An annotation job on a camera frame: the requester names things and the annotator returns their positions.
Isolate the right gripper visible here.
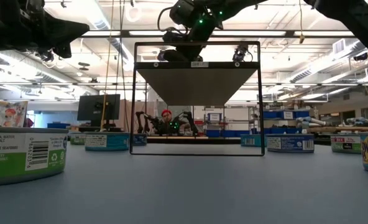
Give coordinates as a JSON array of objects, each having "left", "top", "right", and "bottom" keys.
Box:
[{"left": 163, "top": 17, "right": 218, "bottom": 62}]

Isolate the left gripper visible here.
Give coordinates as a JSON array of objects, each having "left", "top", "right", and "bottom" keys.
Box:
[{"left": 16, "top": 0, "right": 90, "bottom": 60}]

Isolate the green label tuna can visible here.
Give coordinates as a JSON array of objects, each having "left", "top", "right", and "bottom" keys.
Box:
[
  {"left": 0, "top": 126, "right": 69, "bottom": 188},
  {"left": 68, "top": 132, "right": 86, "bottom": 146},
  {"left": 330, "top": 134, "right": 362, "bottom": 154}
]

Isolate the blue label tuna can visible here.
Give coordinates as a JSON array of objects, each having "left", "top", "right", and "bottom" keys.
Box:
[
  {"left": 266, "top": 133, "right": 315, "bottom": 154},
  {"left": 132, "top": 133, "right": 148, "bottom": 147}
]

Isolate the black-framed wooden shelf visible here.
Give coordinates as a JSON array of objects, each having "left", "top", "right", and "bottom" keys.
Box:
[{"left": 129, "top": 40, "right": 265, "bottom": 157}]

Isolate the black computer monitor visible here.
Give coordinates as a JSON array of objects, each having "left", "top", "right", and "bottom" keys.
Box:
[{"left": 76, "top": 94, "right": 122, "bottom": 131}]

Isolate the white framed sign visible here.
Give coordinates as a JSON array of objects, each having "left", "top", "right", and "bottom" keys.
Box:
[{"left": 207, "top": 112, "right": 223, "bottom": 123}]

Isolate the person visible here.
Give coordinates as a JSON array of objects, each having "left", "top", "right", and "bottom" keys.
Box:
[{"left": 158, "top": 108, "right": 193, "bottom": 136}]

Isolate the black beam with light panels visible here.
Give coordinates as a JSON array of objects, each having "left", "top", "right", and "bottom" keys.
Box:
[{"left": 80, "top": 29, "right": 357, "bottom": 39}]

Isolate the floral picture board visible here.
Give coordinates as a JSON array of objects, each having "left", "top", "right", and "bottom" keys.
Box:
[{"left": 0, "top": 99, "right": 29, "bottom": 128}]

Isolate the blue table mat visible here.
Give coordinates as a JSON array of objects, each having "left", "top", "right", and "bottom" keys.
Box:
[{"left": 0, "top": 143, "right": 368, "bottom": 224}]

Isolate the wooden workbench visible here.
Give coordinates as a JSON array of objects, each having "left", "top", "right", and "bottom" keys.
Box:
[{"left": 306, "top": 126, "right": 368, "bottom": 134}]

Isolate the black camera cluster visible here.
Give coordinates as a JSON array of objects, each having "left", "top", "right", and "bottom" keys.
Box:
[{"left": 36, "top": 49, "right": 59, "bottom": 63}]

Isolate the round black camera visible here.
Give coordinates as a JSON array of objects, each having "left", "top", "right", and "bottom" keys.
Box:
[{"left": 157, "top": 49, "right": 170, "bottom": 62}]

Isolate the black camera with cable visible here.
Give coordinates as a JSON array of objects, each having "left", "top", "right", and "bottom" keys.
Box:
[{"left": 232, "top": 43, "right": 254, "bottom": 62}]

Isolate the white hanging ring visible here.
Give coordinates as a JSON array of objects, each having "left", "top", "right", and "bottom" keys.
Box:
[{"left": 124, "top": 2, "right": 143, "bottom": 23}]

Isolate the black hanging cable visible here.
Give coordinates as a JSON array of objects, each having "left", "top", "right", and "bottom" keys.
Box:
[{"left": 118, "top": 0, "right": 128, "bottom": 132}]

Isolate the yellow cord with plug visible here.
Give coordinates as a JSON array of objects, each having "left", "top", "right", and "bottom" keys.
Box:
[{"left": 298, "top": 0, "right": 306, "bottom": 45}]

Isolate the black table frame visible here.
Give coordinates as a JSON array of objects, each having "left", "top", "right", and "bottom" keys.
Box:
[{"left": 146, "top": 136, "right": 242, "bottom": 145}]

